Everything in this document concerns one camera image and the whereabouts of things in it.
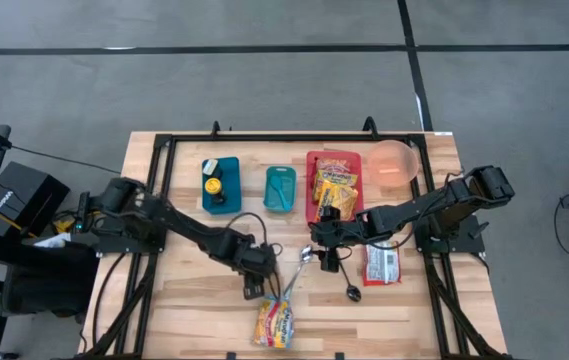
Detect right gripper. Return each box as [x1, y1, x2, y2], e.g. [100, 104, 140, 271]
[309, 205, 365, 260]

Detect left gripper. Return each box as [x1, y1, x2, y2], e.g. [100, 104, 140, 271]
[232, 237, 285, 301]

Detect silver metal spoon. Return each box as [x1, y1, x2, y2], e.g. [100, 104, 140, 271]
[281, 244, 315, 301]

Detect blue yellow Maruchan ramen pack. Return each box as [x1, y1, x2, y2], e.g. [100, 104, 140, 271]
[252, 295, 296, 350]

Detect lime chili Maruchan ramen pack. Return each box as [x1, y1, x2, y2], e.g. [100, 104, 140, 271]
[313, 169, 359, 191]

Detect roast beef Maruchan ramen pack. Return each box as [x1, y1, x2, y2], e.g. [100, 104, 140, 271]
[316, 158, 352, 175]

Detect pink plastic bin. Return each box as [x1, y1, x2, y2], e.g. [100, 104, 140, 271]
[305, 150, 364, 227]

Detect black plastic spoon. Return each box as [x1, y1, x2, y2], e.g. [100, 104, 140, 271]
[337, 259, 363, 303]

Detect red Maruchan ramen pack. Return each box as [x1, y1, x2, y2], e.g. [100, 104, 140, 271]
[362, 239, 403, 287]

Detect blue plastic bin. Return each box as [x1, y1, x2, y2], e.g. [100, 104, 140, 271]
[201, 156, 243, 216]

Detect pink translucent bowl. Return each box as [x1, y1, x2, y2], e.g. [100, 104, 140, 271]
[366, 139, 420, 189]

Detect white paper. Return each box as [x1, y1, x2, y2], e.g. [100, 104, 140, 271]
[33, 232, 73, 250]

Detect black fabric chair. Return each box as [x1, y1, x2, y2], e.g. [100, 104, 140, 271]
[0, 239, 100, 319]

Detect black cardboard box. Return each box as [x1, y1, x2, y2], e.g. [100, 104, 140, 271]
[0, 160, 71, 239]

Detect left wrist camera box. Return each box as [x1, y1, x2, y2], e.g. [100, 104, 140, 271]
[243, 279, 266, 301]

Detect teal plastic basket with handles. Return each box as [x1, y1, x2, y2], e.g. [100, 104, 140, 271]
[262, 165, 298, 213]

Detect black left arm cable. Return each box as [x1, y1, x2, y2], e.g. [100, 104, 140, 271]
[223, 212, 285, 261]

